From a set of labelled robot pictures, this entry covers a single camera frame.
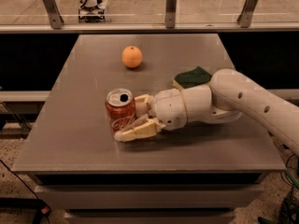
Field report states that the orange fruit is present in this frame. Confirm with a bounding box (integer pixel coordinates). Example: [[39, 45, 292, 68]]
[[121, 46, 143, 68]]

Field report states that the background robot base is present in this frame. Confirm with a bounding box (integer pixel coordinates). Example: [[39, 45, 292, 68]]
[[78, 0, 109, 23]]

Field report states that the grey drawer cabinet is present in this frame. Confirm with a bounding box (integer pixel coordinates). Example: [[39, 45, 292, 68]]
[[13, 34, 284, 224]]

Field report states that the middle metal bracket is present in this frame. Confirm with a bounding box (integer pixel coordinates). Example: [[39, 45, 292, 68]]
[[164, 0, 177, 28]]

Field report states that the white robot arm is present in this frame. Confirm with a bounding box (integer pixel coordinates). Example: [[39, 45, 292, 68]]
[[114, 69, 299, 155]]

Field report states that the green cables bundle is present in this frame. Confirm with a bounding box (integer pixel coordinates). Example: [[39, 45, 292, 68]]
[[257, 135, 299, 224]]

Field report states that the green and yellow sponge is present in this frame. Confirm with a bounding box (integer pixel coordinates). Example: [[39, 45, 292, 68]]
[[173, 66, 212, 90]]

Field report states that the right metal bracket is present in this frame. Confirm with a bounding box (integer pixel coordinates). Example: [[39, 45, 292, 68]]
[[237, 0, 259, 28]]

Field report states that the red coke can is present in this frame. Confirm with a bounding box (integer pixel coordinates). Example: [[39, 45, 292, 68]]
[[106, 88, 135, 134]]

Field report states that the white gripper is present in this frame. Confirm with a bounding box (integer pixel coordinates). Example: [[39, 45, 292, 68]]
[[114, 89, 187, 142]]

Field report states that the left metal bracket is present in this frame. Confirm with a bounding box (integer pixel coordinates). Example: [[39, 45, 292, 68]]
[[42, 0, 64, 29]]

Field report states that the black floor cable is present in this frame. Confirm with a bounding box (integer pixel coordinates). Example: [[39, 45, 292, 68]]
[[0, 159, 52, 224]]

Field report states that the metal bracket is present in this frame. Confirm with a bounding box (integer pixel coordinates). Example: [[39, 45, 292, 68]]
[[164, 0, 177, 28], [42, 0, 64, 29], [237, 0, 259, 28]]

